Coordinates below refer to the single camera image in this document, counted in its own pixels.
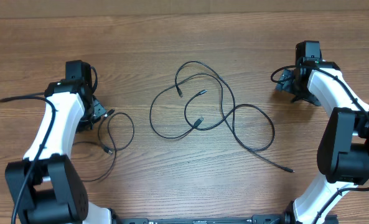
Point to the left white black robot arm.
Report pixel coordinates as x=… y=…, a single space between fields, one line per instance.
x=44 y=185

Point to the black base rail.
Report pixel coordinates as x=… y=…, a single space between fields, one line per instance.
x=255 y=219

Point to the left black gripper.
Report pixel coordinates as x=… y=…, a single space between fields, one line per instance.
x=99 y=111

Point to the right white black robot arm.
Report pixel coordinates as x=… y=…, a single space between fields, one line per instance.
x=343 y=152

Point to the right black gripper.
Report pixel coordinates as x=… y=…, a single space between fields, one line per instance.
x=287 y=84

